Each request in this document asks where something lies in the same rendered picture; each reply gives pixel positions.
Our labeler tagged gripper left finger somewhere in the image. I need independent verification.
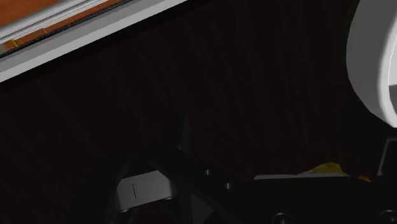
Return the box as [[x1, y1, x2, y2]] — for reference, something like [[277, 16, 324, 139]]
[[145, 113, 251, 224]]

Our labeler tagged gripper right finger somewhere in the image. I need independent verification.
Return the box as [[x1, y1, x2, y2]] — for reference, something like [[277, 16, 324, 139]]
[[369, 137, 397, 224]]

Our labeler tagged grey rectangular object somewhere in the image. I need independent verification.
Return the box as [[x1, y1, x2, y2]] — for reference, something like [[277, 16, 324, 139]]
[[114, 169, 178, 214]]

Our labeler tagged yellow object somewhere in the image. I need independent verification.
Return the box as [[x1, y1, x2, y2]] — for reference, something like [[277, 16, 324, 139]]
[[298, 162, 372, 183]]

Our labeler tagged dark wooden table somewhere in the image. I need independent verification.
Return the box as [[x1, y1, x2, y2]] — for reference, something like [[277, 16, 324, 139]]
[[0, 0, 397, 224]]

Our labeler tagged white framed wooden door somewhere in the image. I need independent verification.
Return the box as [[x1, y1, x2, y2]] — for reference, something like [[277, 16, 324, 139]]
[[0, 0, 188, 83]]

